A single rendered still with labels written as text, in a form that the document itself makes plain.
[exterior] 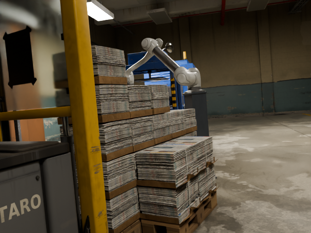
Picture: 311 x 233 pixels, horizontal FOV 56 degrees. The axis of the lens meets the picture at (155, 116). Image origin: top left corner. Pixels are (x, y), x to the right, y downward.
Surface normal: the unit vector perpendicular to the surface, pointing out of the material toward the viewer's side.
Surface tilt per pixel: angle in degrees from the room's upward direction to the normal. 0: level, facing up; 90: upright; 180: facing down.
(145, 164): 90
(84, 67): 90
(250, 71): 90
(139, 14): 90
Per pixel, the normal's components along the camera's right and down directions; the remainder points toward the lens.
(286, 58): -0.21, 0.07
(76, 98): -0.49, 0.09
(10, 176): 0.87, -0.04
